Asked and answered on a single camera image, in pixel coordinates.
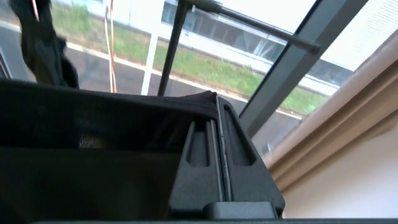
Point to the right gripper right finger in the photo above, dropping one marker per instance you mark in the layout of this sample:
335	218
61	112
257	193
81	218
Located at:
248	177

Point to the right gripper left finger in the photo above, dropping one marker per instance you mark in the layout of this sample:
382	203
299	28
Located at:
196	177

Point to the black garment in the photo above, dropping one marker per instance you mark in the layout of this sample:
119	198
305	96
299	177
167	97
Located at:
93	140
43	46

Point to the black clothes rack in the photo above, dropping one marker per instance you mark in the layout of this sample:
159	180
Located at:
174	46

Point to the beige curtain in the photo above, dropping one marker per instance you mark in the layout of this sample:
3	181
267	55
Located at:
342	124

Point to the window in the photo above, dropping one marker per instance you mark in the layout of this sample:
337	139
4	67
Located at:
295	62

